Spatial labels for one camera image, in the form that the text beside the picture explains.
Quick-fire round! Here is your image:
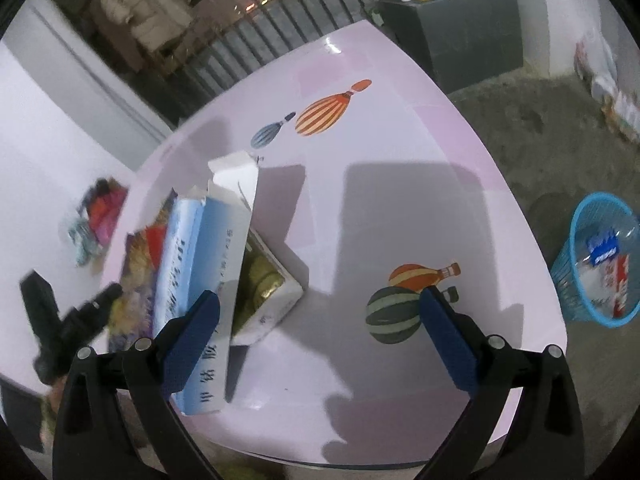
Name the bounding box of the blue mesh trash basket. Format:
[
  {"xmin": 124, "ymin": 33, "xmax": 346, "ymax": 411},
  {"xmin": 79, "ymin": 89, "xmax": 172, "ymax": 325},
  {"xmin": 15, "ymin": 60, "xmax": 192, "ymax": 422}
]
[{"xmin": 551, "ymin": 192, "xmax": 639, "ymax": 328}]

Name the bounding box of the grey storage cabinet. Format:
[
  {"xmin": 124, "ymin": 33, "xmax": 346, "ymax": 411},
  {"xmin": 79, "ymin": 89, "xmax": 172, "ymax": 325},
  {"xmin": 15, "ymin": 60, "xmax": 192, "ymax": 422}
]
[{"xmin": 376, "ymin": 0, "xmax": 524, "ymax": 93}]

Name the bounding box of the purple yellow noodle snack bag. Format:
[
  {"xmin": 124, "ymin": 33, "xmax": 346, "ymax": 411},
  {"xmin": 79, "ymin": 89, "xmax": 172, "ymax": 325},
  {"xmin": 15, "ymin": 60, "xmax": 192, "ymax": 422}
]
[{"xmin": 107, "ymin": 190, "xmax": 177, "ymax": 352}]

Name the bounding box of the blue white carton box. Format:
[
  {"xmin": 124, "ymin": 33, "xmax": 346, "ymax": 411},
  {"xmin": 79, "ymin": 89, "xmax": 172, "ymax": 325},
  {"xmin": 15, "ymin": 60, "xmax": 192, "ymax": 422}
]
[{"xmin": 153, "ymin": 152, "xmax": 303, "ymax": 415}]

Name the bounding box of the metal balcony railing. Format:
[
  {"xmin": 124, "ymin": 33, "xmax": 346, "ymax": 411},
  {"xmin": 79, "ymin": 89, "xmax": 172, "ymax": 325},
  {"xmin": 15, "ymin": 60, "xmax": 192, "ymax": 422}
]
[{"xmin": 124, "ymin": 0, "xmax": 381, "ymax": 126}]

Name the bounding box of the clear Pepsi plastic bottle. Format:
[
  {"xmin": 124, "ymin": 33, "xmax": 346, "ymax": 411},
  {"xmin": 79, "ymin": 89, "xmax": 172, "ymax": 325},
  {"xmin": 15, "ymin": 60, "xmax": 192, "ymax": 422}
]
[{"xmin": 572, "ymin": 214, "xmax": 639, "ymax": 278}]

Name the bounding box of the red white paper food bag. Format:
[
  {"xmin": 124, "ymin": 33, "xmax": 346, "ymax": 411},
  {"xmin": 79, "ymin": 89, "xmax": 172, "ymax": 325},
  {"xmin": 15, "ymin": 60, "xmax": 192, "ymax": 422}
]
[{"xmin": 577, "ymin": 254, "xmax": 634, "ymax": 318}]

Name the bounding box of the colourful clothes pile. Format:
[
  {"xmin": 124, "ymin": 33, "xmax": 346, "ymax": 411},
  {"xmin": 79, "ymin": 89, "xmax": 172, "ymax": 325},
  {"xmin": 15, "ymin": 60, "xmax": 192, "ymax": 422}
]
[{"xmin": 60, "ymin": 177, "xmax": 128, "ymax": 268}]

